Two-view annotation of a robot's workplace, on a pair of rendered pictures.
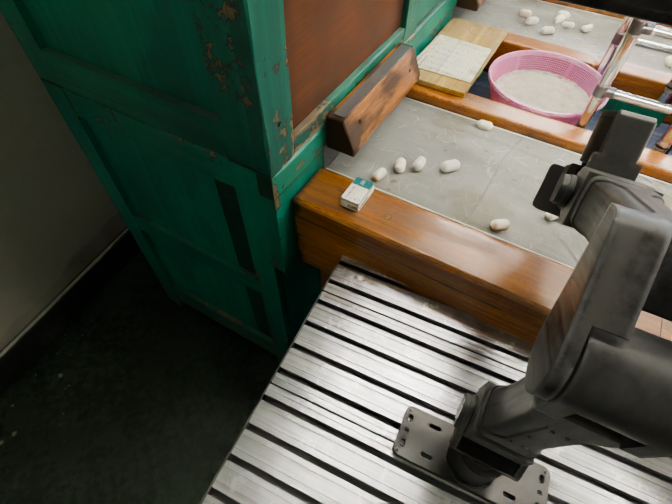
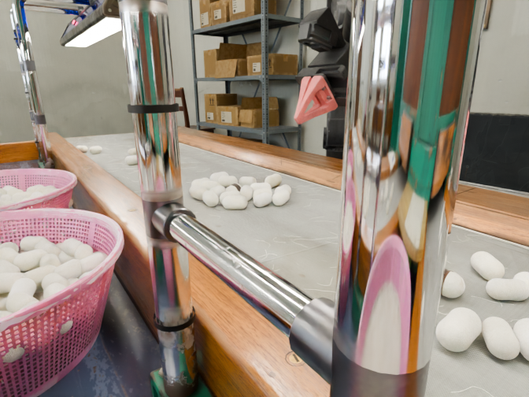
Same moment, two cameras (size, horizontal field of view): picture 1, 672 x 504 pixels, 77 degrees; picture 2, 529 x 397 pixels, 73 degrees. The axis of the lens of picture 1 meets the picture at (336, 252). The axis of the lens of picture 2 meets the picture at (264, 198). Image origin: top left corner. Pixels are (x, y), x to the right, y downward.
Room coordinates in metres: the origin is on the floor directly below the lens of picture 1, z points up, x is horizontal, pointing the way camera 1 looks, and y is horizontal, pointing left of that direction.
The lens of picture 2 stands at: (0.83, -0.50, 0.91)
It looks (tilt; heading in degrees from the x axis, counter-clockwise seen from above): 18 degrees down; 206
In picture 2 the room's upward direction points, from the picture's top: 1 degrees counter-clockwise
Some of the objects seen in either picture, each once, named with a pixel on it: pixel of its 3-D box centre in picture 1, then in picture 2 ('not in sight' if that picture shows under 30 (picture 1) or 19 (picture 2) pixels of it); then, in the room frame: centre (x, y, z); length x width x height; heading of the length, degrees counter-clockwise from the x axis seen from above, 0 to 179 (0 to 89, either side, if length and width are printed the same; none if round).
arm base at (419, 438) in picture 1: (476, 455); not in sight; (0.12, -0.19, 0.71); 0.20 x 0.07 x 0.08; 66
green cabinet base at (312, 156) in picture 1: (335, 122); not in sight; (1.21, 0.01, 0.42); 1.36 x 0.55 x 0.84; 151
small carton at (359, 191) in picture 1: (357, 194); not in sight; (0.52, -0.03, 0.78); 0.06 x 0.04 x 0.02; 151
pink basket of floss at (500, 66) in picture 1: (539, 98); not in sight; (0.90, -0.48, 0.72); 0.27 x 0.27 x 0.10
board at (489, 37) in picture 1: (457, 53); not in sight; (1.01, -0.29, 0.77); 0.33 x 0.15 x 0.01; 151
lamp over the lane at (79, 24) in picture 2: not in sight; (91, 20); (0.10, -1.34, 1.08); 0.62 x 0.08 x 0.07; 61
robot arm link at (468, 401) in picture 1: (492, 434); not in sight; (0.13, -0.19, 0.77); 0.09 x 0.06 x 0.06; 64
